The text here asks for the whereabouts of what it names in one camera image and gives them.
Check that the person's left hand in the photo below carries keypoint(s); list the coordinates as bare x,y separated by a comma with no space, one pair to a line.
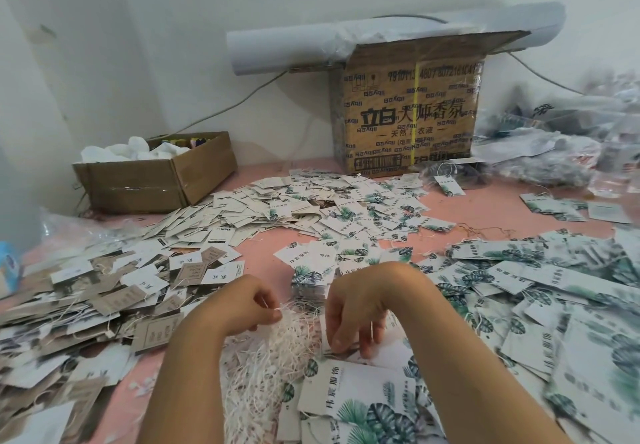
240,304

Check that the person's right hand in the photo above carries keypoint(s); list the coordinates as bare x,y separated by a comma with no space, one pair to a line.
375,299

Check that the heap of small tags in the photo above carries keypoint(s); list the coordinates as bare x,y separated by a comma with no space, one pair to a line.
280,204

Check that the pile of brown white tags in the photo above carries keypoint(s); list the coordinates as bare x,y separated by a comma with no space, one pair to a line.
95,314

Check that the pile of green leaf tags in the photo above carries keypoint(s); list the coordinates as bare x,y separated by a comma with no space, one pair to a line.
540,309

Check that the person's right forearm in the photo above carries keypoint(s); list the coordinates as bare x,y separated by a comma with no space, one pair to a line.
480,379

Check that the person's left forearm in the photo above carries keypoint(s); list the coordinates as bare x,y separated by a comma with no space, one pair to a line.
185,389

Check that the small open cardboard box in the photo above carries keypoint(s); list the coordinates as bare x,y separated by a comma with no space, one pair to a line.
152,174

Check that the clear plastic bag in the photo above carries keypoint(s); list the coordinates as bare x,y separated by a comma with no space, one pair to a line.
72,231

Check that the white crumpled material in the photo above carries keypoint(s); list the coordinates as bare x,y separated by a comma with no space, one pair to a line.
130,149

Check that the large printed cardboard box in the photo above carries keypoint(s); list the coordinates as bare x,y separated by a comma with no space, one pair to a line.
405,109

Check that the blue tissue pack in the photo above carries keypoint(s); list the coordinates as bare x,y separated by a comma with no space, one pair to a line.
8,267

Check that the heap of clear plastic bags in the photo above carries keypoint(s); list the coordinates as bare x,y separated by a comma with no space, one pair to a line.
580,139

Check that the white roll in plastic wrap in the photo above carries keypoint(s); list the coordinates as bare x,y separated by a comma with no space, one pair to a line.
285,41

